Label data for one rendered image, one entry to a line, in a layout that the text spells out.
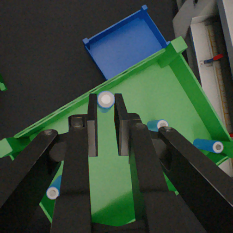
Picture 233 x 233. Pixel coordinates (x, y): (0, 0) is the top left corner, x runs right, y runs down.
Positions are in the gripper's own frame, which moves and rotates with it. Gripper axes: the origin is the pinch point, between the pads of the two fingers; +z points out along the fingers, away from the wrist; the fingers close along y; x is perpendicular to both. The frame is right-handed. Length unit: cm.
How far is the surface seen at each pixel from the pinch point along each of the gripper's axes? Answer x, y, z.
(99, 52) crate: 0, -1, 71
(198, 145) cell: -9.9, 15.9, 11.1
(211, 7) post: 17, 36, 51
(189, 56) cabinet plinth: 0, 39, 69
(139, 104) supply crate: -4.2, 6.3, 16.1
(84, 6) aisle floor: 20, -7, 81
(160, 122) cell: -4.4, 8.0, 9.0
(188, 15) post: 16, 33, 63
